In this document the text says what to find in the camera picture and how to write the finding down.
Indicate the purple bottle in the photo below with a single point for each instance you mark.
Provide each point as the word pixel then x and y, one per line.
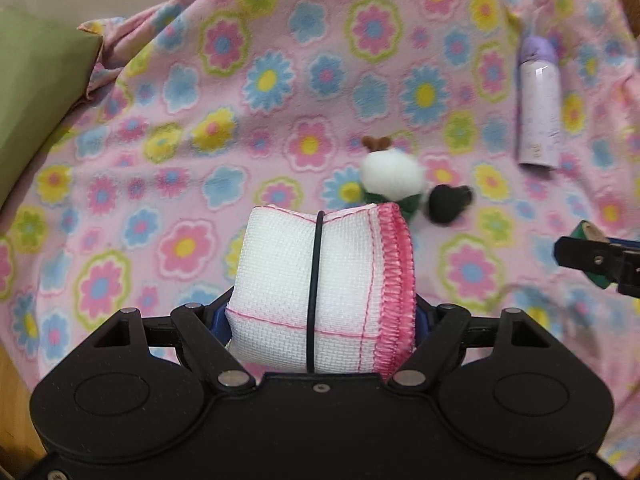
pixel 539 105

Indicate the pink floral fleece blanket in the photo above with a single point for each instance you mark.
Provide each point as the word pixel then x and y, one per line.
pixel 200 150

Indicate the white cloth pink edge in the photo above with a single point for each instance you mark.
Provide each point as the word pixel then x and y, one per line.
pixel 320 290

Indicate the green cushion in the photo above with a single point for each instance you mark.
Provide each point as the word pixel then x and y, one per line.
pixel 35 90

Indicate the black makeup sponge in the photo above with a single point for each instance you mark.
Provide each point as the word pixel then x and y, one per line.
pixel 447 203

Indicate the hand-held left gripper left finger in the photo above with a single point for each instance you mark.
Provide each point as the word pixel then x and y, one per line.
pixel 200 342

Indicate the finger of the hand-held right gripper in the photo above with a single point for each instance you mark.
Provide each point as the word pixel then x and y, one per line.
pixel 595 260

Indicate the green tape roll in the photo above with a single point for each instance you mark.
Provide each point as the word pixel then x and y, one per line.
pixel 587 232

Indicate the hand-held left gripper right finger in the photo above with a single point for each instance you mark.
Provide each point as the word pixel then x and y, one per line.
pixel 441 342

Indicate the white and green plush toy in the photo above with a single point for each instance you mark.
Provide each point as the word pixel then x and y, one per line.
pixel 392 175

